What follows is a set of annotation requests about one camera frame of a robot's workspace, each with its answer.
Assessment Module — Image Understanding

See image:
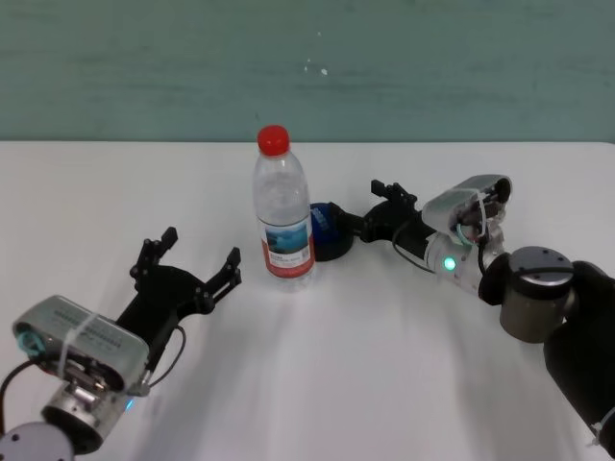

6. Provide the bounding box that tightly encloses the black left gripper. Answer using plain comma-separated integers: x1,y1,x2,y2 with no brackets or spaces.
117,226,243,372

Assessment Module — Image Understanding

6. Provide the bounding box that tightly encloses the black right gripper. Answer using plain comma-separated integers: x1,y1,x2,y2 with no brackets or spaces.
328,178,436,256

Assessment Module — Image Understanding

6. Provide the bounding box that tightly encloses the blue push button black base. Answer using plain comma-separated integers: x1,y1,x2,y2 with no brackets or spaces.
309,201,355,263

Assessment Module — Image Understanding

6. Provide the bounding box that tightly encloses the clear water bottle red cap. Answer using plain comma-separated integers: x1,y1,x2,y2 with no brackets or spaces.
252,124,317,295

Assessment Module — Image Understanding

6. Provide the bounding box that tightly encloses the white zip tie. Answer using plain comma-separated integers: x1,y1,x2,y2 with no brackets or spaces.
457,187,490,240
59,313,98,381

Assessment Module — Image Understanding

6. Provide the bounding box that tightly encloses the thin black cable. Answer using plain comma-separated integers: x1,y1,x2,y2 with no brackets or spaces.
391,218,437,276
140,324,188,391

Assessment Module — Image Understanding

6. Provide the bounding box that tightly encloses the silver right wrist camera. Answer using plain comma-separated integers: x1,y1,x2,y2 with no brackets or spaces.
421,174,513,247

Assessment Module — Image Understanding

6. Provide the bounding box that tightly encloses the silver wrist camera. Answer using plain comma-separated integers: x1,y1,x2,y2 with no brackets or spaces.
421,174,513,247
12,294,151,394

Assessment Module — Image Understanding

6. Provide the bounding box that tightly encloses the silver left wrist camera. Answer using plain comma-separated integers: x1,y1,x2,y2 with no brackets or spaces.
12,294,151,394

